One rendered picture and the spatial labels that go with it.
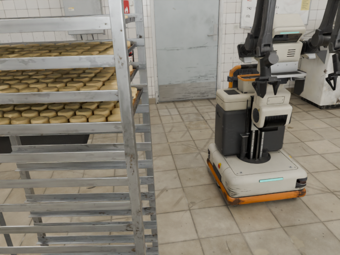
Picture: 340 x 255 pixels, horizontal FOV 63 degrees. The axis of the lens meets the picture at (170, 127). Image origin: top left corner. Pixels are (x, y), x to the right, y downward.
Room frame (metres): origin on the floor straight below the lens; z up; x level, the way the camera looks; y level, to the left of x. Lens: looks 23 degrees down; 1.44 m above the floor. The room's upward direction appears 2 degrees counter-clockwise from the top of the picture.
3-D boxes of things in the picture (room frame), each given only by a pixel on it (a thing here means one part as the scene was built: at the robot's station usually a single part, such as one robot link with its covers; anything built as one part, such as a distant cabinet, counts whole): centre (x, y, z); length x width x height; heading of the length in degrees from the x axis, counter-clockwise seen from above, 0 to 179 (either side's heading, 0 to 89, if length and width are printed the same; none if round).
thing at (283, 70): (1.77, -0.73, 0.99); 0.28 x 0.16 x 0.22; 98
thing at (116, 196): (1.12, 0.41, 0.60); 0.64 x 0.03 x 0.03; 89
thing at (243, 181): (2.05, -0.69, 0.16); 0.67 x 0.64 x 0.25; 8
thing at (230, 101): (2.14, -0.68, 0.59); 0.55 x 0.34 x 0.83; 98
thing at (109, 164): (1.12, 0.41, 0.78); 0.64 x 0.03 x 0.03; 89
